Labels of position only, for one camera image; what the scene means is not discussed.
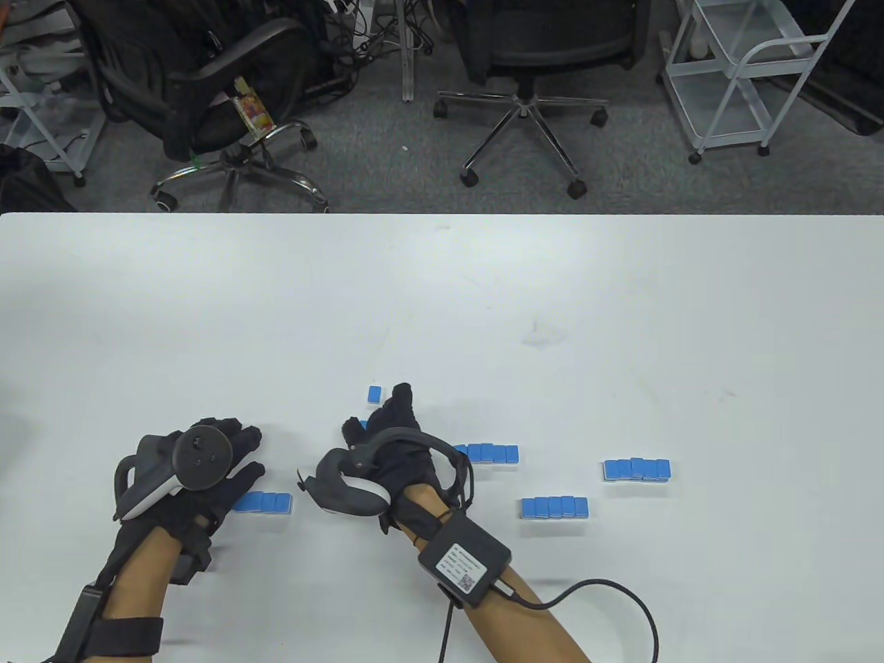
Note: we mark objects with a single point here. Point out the person's right hand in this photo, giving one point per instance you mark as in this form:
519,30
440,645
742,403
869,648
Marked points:
407,466

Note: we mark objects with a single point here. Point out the person's left hand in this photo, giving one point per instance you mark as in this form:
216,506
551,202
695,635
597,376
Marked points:
204,518

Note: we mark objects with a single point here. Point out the blue mahjong tile wall row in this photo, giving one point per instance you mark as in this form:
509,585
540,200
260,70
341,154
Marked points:
266,503
635,471
494,454
552,507

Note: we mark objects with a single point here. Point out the person's right forearm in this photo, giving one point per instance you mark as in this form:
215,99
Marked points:
511,628

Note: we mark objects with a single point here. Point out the plain black forearm box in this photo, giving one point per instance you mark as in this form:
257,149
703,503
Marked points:
79,621

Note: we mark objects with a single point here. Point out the person's left forearm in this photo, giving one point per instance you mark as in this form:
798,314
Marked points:
141,580

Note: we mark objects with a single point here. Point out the grey and white controller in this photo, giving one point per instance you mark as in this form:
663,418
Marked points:
202,457
345,494

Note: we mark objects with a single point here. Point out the black box with white label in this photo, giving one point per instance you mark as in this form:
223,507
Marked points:
463,559

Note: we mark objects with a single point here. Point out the black bag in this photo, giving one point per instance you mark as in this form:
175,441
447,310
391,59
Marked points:
27,183

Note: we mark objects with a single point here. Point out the colourful snack packet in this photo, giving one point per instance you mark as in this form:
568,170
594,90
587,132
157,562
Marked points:
252,110

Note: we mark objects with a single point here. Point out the white metal rack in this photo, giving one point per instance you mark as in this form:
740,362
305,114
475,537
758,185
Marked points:
65,148

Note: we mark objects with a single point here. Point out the black chair with chrome base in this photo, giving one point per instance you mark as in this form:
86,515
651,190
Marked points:
207,90

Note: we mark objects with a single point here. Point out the black mesh office chair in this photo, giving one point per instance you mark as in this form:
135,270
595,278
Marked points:
545,41

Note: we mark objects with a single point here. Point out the white metal cart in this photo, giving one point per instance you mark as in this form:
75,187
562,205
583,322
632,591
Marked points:
718,114

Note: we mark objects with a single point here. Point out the grey crumpled cloth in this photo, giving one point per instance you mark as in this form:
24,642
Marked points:
31,52

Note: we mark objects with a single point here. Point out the black flat case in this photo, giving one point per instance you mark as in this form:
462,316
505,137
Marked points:
853,90

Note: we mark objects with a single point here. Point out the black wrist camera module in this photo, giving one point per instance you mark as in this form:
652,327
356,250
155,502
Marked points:
192,561
387,521

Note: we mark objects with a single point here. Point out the white desk leg post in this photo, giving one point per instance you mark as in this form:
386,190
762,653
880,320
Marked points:
409,55

